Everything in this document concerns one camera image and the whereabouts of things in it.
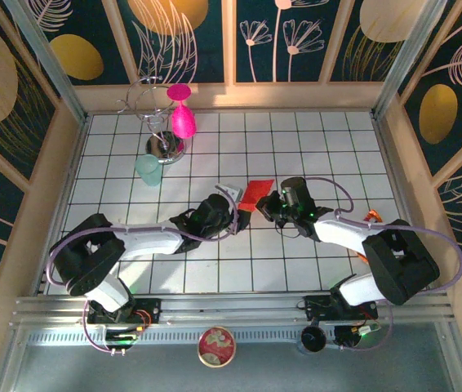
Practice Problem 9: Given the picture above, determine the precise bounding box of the teal plastic cup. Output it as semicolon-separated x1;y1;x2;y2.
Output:
135;154;163;188

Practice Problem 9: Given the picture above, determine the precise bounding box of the colourful snack packet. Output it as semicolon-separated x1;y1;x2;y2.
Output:
353;207;383;265

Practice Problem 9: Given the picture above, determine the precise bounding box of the pink wine glass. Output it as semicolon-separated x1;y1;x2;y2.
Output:
166;83;197;139

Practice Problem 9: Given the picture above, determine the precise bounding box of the perforated metal strip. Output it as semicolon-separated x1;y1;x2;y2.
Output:
22;329;338;348

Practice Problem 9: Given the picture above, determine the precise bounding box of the round red floral tin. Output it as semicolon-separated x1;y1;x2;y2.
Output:
197;325;237;368

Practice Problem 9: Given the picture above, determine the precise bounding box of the small electronics board with LED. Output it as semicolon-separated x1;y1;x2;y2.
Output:
334;324;381;349
105;325;144;345

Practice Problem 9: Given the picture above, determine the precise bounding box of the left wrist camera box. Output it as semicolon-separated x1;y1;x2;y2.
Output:
214;183;242;202

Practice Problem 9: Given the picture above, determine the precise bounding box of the chrome wire glass stand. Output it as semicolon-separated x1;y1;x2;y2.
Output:
116;75;187;164

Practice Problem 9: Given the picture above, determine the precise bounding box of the aluminium mounting rail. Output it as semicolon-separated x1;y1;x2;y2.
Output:
9;289;459;327

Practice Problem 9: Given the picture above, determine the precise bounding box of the aluminium table side rail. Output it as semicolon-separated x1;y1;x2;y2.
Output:
30;114;93;297
371;114;436;292

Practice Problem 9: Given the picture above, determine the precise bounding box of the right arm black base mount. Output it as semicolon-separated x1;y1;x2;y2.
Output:
298;296;379;323

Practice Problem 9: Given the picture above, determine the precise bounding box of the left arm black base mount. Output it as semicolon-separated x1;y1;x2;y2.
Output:
87;297;162;326

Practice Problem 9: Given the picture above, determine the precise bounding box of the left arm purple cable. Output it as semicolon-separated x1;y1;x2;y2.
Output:
46;185;241;356

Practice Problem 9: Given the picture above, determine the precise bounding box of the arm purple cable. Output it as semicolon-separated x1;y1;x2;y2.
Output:
46;185;241;356
306;176;462;353

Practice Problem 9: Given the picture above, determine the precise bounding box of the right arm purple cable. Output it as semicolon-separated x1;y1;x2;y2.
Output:
306;176;462;353

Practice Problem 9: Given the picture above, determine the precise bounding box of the aluminium frame post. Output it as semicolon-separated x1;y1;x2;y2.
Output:
2;0;90;123
371;0;448;120

